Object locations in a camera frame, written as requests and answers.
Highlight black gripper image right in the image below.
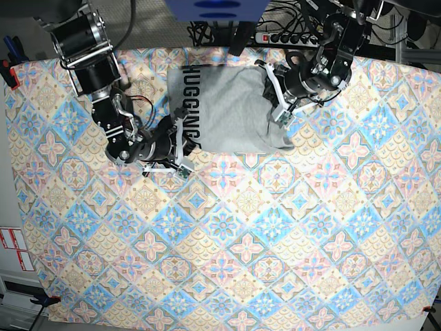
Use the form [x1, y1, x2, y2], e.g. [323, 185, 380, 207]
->
[263, 51, 321, 109]

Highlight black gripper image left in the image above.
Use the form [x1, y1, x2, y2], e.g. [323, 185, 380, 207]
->
[139, 115, 201, 166]

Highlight grey T-shirt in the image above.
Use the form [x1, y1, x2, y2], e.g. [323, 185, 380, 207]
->
[167, 66, 294, 153]

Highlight black power strip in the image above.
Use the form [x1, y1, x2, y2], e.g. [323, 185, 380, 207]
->
[254, 32, 318, 47]

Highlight patterned tablecloth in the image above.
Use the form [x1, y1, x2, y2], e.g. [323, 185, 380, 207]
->
[5, 58, 440, 330]

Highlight black orange clamp top left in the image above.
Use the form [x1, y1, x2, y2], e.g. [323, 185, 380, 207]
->
[1, 59, 20, 90]

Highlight white red label stickers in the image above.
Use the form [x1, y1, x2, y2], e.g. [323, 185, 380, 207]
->
[1, 227, 34, 272]

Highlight blue clamp bottom left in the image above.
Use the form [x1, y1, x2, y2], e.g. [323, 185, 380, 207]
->
[30, 296, 61, 308]

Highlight orange clamp bottom right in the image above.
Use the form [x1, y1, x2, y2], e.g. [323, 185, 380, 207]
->
[422, 306, 437, 313]

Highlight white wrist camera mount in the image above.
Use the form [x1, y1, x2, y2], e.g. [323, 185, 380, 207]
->
[254, 60, 313, 130]
[139, 108, 194, 180]

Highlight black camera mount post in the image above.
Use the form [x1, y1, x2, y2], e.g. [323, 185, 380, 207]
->
[228, 21, 256, 57]

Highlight black cable bundle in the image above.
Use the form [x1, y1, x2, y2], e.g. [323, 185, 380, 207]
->
[186, 21, 221, 48]

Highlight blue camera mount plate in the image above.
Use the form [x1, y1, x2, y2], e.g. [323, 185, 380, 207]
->
[165, 0, 269, 21]

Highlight blue clamp handle top left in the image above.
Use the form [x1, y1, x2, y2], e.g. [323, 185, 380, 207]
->
[3, 35, 29, 65]

